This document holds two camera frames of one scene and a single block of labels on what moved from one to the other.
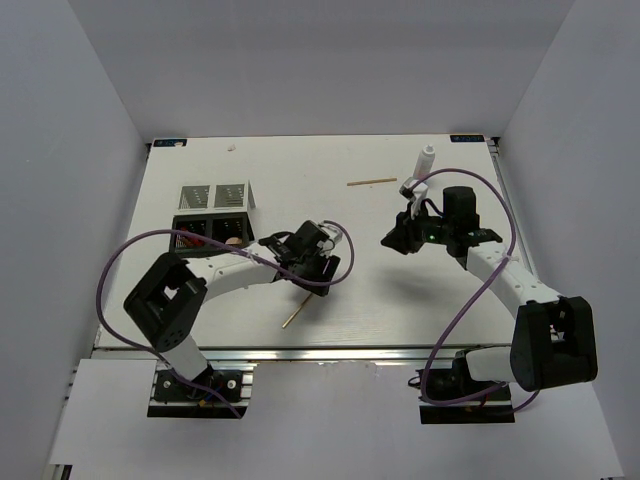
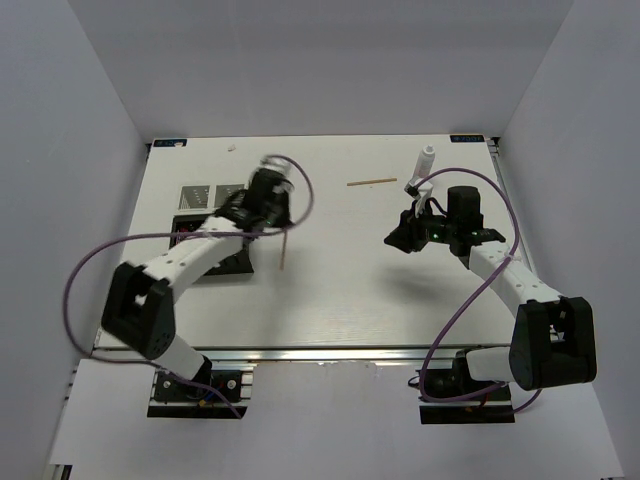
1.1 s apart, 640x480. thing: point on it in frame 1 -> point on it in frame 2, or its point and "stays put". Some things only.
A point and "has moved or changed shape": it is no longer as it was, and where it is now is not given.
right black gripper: (403, 237) stays put
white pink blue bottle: (424, 162) stays put
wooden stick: (371, 181) stays put
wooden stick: (296, 311) has moved or changed shape
